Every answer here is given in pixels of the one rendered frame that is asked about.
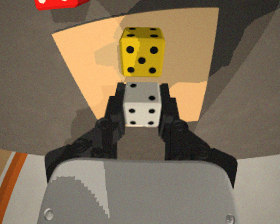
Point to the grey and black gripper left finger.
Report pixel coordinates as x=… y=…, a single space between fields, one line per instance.
x=102 y=139

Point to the red die with white pips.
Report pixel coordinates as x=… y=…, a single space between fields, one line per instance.
x=56 y=4

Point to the yellow die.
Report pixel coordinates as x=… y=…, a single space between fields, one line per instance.
x=142 y=51

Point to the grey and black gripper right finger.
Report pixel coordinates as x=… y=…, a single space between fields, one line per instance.
x=180 y=141

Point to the peach flat mat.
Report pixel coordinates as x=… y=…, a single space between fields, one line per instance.
x=92 y=54

